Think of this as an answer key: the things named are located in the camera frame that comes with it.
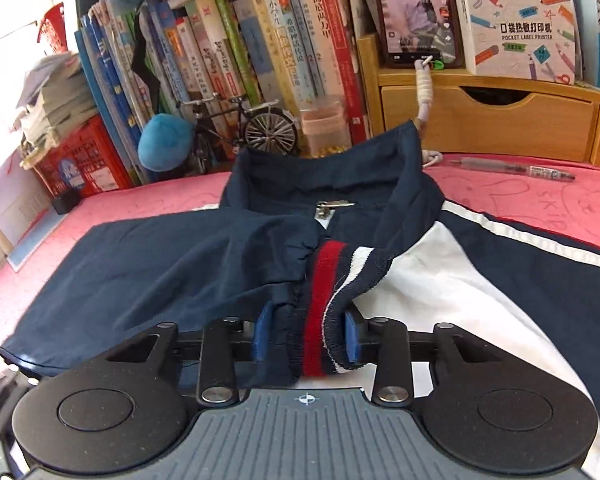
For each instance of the small black box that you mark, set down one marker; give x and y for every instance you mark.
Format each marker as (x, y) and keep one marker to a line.
(67, 203)

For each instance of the white pencil-print box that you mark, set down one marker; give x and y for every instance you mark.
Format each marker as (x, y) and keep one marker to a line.
(515, 35)

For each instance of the black smartphone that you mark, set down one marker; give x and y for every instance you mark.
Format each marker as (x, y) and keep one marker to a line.
(415, 10)

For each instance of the pink printed mat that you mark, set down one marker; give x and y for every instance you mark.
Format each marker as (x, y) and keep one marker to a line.
(530, 200)

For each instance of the wooden desk organizer with drawers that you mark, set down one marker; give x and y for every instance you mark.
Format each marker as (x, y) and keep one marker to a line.
(505, 120)

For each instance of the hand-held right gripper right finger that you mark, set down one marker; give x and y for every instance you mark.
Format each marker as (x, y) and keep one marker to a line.
(352, 335)

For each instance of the clear plastic jar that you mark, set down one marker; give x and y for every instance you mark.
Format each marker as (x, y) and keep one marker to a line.
(325, 130)

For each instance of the black model bicycle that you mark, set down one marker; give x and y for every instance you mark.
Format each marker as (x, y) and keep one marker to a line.
(270, 132)

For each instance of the navy and white jacket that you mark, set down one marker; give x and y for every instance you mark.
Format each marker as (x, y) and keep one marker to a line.
(180, 260)

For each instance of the blue plush ball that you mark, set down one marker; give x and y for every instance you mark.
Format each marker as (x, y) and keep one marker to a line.
(165, 142)

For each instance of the red plastic crate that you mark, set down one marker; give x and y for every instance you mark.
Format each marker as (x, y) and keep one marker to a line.
(85, 160)

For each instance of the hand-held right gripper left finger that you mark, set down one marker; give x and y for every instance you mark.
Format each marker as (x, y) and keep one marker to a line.
(260, 332)

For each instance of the clear pen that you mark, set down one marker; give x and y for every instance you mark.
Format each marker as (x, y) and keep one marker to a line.
(510, 169)

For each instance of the row of tall books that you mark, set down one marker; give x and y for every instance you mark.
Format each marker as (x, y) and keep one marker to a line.
(230, 45)

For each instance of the stack of paper booklets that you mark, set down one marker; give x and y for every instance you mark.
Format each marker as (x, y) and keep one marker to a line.
(55, 105)

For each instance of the red mesh basket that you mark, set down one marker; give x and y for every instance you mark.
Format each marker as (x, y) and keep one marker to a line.
(55, 30)

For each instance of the white cardboard box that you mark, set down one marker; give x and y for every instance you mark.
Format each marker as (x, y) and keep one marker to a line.
(20, 210)

